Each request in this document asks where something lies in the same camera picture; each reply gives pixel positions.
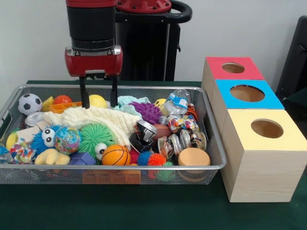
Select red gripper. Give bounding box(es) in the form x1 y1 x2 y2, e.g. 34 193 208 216
64 53 123 108

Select cream knitted cloth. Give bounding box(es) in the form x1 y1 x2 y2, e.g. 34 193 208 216
43 105 142 147

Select blue puffer toy with eyes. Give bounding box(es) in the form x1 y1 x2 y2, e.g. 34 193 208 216
31 124 63 154

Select silver mesh bin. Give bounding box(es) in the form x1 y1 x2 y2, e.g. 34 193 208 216
0 84 227 185

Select wooden box with three holes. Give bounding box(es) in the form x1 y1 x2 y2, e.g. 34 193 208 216
201 57 307 203

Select plain yellow ball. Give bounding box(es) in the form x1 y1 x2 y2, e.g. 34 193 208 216
88 94 107 109

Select purple spiky ball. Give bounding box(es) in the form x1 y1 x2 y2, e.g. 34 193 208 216
129 101 162 125

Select globe print ball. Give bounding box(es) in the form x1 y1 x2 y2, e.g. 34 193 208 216
53 126 83 155

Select orange toy basketball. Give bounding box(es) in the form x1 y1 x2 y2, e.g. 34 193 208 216
102 144 131 166

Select black and white soccer ball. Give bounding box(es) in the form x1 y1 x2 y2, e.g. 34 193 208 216
18 93 43 116

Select orange round foam disc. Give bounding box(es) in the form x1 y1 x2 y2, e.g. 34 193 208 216
177 147 211 166

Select dark green table cloth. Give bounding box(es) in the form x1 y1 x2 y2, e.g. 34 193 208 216
0 80 307 230
286 90 307 125

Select black monitor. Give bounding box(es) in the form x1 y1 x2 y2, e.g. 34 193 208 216
275 15 307 96

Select green stringy puffer ball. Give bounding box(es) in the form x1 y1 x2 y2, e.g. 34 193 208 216
80 123 118 154

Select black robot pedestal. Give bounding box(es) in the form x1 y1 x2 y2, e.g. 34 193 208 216
114 0 193 81

